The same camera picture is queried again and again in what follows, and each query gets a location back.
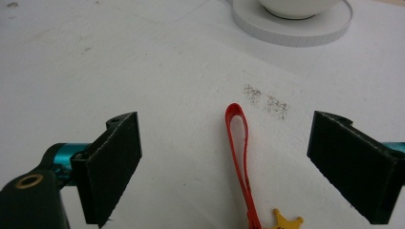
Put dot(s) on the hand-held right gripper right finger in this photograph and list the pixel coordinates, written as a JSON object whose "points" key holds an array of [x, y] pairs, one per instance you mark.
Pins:
{"points": [[353, 167]]}

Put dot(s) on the white bowl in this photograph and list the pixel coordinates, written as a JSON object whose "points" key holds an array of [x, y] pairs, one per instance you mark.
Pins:
{"points": [[297, 8]]}

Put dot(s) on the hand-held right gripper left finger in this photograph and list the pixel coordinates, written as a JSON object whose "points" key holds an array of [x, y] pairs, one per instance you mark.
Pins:
{"points": [[110, 171]]}

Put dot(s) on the white round coaster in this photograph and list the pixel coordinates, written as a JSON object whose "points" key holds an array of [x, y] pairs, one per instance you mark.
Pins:
{"points": [[291, 27]]}

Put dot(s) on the yellow star badge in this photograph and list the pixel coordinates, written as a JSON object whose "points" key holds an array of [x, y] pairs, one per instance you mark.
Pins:
{"points": [[284, 221]]}

